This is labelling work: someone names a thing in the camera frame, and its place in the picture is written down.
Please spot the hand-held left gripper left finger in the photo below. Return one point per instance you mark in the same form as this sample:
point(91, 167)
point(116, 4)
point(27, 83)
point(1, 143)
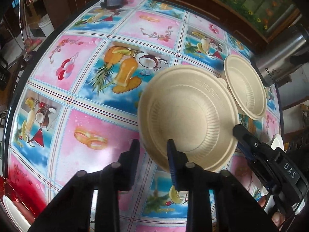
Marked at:
point(131, 157)

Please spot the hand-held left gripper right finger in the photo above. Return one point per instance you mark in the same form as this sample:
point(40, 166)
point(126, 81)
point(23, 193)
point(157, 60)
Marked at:
point(173, 164)

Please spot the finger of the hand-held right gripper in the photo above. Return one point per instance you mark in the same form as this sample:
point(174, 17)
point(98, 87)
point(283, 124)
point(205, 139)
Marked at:
point(243, 135)

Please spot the white foam bowl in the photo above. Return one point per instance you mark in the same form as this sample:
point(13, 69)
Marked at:
point(277, 142)

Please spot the small beige paper bowl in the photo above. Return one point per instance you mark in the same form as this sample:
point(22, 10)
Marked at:
point(248, 89)

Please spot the red plastic plate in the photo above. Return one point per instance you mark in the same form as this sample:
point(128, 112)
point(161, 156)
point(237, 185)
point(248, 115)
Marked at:
point(17, 193)

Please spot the person's right hand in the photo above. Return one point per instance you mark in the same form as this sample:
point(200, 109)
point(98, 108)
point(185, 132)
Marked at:
point(277, 218)

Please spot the printed fruit tablecloth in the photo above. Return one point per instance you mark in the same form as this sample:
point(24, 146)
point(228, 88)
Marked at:
point(84, 125)

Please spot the stainless steel thermos jug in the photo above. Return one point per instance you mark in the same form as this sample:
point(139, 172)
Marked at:
point(277, 60)

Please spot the artificial plant display panel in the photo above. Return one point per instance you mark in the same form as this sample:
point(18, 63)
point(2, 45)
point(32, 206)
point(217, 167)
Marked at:
point(253, 0)

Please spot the wooden stool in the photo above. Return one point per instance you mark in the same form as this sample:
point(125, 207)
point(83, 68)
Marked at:
point(12, 79)

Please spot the red broom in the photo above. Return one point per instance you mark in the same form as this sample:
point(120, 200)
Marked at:
point(32, 44)

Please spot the white plastic bucket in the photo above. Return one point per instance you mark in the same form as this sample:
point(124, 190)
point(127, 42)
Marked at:
point(45, 24)

